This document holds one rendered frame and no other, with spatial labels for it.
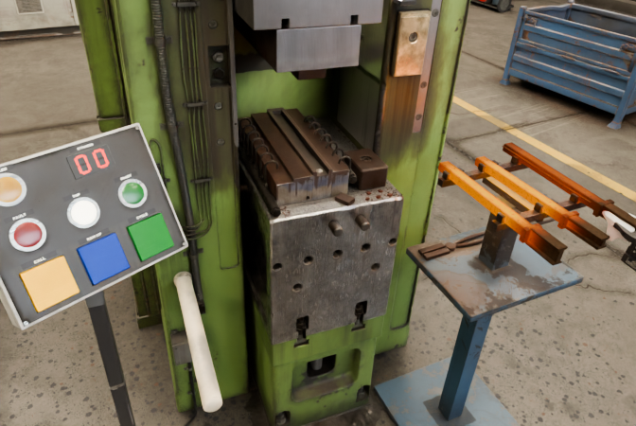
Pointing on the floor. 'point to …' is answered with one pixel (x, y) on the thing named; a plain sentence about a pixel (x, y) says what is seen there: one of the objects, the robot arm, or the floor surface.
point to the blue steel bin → (577, 55)
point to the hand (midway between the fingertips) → (611, 211)
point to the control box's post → (97, 305)
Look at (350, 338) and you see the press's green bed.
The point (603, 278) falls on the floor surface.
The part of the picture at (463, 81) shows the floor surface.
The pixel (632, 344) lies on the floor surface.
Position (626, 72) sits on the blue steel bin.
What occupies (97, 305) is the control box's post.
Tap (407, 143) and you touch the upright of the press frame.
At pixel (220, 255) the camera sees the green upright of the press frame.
